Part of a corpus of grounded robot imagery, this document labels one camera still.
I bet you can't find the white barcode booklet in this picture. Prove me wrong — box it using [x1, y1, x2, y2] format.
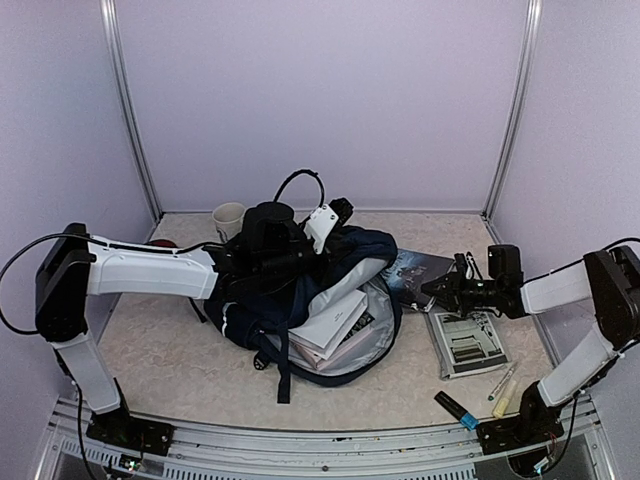
[289, 290, 368, 358]

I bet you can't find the aluminium frame post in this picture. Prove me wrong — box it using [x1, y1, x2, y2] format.
[100, 0, 164, 224]
[482, 0, 543, 223]

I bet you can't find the red floral round coaster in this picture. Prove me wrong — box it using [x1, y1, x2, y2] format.
[147, 239, 177, 249]

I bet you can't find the left aluminium frame post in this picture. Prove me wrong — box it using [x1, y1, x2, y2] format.
[100, 0, 164, 224]

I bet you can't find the right aluminium frame post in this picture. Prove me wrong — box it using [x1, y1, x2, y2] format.
[482, 0, 543, 223]

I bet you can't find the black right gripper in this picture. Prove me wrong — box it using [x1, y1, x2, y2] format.
[421, 265, 503, 316]

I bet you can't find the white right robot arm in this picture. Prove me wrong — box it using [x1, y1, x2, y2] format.
[421, 237, 639, 454]

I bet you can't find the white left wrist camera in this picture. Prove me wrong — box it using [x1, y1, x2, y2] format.
[303, 197, 354, 255]

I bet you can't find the navy blue student backpack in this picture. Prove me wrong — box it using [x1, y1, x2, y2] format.
[191, 226, 402, 404]

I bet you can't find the pink Designer Fate book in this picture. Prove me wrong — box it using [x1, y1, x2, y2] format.
[290, 315, 374, 371]

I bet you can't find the grey ianra book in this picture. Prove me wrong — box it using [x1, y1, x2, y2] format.
[426, 307, 511, 380]

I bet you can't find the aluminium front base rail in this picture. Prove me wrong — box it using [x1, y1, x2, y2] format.
[27, 399, 618, 479]

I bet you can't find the black blue highlighter marker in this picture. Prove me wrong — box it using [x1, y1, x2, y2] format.
[434, 391, 478, 431]

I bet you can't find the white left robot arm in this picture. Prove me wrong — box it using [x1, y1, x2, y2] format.
[31, 198, 353, 456]

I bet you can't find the white floral paper cup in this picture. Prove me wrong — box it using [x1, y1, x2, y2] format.
[212, 202, 246, 243]

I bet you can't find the dark blue cover book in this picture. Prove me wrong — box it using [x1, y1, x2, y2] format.
[381, 249, 454, 311]

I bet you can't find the yellow highlighter marker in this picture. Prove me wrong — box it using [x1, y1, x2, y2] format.
[492, 379, 518, 419]

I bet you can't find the white green-tip pen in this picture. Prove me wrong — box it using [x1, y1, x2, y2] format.
[487, 361, 519, 401]

